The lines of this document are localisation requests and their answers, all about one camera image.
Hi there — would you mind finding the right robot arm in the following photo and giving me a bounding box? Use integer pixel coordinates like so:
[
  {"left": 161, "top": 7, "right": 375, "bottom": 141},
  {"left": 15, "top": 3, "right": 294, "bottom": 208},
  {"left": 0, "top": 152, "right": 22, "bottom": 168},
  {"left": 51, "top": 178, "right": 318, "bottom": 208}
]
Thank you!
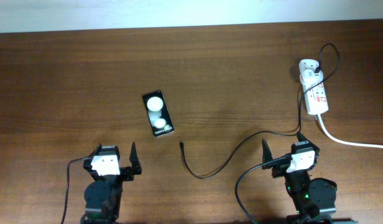
[{"left": 262, "top": 132, "right": 337, "bottom": 223}]

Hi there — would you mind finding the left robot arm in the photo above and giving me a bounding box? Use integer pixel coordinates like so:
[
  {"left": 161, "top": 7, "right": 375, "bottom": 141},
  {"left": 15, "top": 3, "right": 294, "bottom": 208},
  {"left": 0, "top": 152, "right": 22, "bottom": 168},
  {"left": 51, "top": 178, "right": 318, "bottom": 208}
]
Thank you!
[{"left": 80, "top": 144, "right": 142, "bottom": 223}]

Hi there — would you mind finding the black Samsung smartphone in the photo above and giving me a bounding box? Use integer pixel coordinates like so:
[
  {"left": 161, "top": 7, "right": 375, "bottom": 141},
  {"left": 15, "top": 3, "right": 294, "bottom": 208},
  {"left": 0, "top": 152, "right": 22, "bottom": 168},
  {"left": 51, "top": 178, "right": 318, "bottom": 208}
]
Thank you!
[{"left": 142, "top": 90, "right": 175, "bottom": 138}]

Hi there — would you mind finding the white USB charger plug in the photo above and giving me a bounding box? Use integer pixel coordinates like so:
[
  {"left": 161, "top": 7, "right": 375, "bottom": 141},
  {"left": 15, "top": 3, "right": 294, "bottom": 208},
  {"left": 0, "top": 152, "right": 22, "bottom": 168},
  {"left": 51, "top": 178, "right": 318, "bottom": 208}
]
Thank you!
[{"left": 298, "top": 59, "right": 323, "bottom": 85}]

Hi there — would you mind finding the white power strip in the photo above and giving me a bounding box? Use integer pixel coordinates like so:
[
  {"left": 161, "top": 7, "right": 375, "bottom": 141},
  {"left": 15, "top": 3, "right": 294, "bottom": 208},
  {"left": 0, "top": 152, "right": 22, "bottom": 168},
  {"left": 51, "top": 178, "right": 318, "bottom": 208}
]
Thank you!
[{"left": 302, "top": 82, "right": 328, "bottom": 115}]

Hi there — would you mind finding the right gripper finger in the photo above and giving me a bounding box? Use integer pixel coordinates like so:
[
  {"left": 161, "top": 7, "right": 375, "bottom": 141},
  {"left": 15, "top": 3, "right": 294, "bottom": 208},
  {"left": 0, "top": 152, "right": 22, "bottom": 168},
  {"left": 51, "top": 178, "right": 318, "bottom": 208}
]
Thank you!
[
  {"left": 296, "top": 131, "right": 316, "bottom": 148},
  {"left": 262, "top": 139, "right": 274, "bottom": 170}
]

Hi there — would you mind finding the white power strip cord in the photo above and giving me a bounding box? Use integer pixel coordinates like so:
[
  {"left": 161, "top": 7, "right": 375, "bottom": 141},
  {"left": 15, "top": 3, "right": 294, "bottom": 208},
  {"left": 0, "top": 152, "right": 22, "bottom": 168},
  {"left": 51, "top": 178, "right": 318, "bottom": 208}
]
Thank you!
[{"left": 315, "top": 113, "right": 383, "bottom": 150}]

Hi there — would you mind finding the black USB charging cable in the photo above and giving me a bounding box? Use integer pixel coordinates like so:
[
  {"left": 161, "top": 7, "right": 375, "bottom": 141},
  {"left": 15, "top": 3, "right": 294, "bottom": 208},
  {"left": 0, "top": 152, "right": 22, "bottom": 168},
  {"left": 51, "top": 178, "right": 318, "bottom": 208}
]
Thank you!
[{"left": 179, "top": 42, "right": 341, "bottom": 180}]

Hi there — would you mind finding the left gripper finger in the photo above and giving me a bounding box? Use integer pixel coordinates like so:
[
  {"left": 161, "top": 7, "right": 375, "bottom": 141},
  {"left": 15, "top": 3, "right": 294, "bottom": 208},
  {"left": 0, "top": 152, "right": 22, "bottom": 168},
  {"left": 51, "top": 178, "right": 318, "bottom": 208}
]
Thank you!
[
  {"left": 129, "top": 142, "right": 142, "bottom": 174},
  {"left": 91, "top": 143, "right": 101, "bottom": 157}
]

